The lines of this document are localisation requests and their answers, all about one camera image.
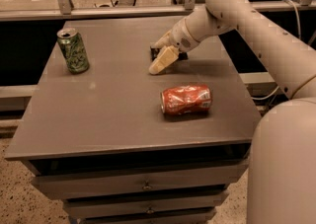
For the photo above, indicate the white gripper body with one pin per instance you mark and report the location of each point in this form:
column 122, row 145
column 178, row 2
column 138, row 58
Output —
column 179, row 38

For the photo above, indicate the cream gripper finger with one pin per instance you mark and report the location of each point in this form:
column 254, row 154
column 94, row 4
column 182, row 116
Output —
column 163, row 41
column 158, row 66

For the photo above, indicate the black rxbar chocolate wrapper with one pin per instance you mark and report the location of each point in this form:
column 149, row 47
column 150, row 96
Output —
column 154, row 53

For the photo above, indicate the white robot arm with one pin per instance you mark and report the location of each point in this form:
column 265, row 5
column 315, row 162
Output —
column 282, row 161

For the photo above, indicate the red crushed coke can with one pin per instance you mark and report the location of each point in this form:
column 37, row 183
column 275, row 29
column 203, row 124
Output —
column 186, row 99

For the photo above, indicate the green soda can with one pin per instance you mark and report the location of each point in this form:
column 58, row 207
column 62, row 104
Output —
column 73, row 50

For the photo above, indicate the grey drawer cabinet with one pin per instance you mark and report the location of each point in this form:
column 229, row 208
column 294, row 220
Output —
column 109, row 118

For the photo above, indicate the top grey drawer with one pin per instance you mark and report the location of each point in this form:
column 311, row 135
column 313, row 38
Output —
column 121, row 182

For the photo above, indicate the grey drawer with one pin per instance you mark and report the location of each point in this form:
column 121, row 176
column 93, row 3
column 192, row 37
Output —
column 121, row 182
column 146, row 204
column 183, row 216

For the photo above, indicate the middle grey drawer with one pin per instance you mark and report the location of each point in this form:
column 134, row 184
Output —
column 146, row 204

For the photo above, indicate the bottom grey drawer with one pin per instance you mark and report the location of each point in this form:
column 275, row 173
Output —
column 183, row 216

